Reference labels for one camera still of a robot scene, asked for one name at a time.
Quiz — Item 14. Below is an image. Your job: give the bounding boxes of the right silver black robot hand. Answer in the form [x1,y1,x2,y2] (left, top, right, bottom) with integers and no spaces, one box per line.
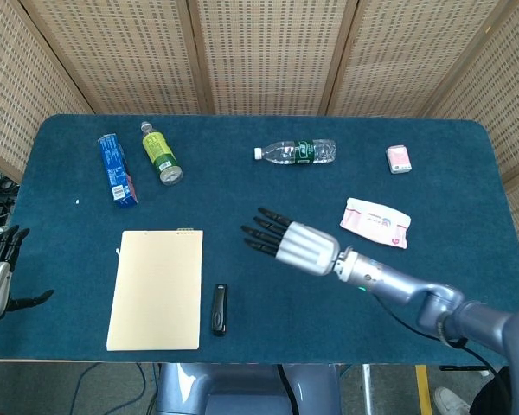
[240,207,343,277]

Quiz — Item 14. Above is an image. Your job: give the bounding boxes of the black stapler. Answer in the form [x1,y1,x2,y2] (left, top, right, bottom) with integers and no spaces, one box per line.
[211,283,229,338]

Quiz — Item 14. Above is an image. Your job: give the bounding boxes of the blue table cloth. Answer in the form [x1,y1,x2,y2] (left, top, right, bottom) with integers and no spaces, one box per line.
[0,112,519,368]

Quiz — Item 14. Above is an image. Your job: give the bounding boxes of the pink wet wipes pack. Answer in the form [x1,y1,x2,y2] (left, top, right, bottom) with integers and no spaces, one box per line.
[339,197,413,250]

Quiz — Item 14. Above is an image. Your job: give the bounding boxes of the clear water bottle green label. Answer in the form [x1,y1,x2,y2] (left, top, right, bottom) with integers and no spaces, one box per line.
[253,137,339,167]

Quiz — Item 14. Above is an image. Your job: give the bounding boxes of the small pink tissue pack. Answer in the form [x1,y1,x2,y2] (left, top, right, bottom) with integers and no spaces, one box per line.
[386,144,413,175]

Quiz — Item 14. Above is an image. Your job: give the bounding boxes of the beige folder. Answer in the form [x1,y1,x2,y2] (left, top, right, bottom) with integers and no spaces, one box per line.
[106,227,204,353]

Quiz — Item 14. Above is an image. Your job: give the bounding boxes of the metal table leg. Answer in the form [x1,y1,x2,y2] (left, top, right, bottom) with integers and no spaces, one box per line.
[361,364,372,415]

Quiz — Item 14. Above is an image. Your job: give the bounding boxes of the grey-blue robot torso base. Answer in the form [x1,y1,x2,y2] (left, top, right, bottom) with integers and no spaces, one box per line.
[155,362,343,415]

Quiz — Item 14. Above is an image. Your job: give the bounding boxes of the blue toothpaste box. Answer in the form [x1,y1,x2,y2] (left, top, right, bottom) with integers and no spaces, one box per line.
[97,133,140,210]

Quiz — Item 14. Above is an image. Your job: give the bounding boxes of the bottle with yellow-green label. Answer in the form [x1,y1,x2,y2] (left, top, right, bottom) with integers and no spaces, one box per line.
[139,121,184,187]

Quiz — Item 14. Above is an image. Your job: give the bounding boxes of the yellow floor tape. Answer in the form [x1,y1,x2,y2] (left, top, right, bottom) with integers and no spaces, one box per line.
[414,364,434,415]

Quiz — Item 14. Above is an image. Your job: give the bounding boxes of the woven folding screen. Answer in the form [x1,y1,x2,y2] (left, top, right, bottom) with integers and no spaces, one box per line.
[0,0,519,299]

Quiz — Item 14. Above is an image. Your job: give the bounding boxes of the white shoe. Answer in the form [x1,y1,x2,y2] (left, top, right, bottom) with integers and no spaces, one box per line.
[433,386,473,415]

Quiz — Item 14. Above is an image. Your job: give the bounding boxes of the black floor cable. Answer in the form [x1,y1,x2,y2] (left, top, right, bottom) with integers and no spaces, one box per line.
[67,361,103,415]

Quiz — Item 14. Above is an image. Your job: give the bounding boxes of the black torso cable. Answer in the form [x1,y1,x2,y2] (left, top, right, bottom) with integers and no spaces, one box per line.
[278,364,306,415]

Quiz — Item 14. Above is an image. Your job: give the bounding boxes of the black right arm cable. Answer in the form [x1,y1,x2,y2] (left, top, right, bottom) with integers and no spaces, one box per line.
[382,297,512,415]

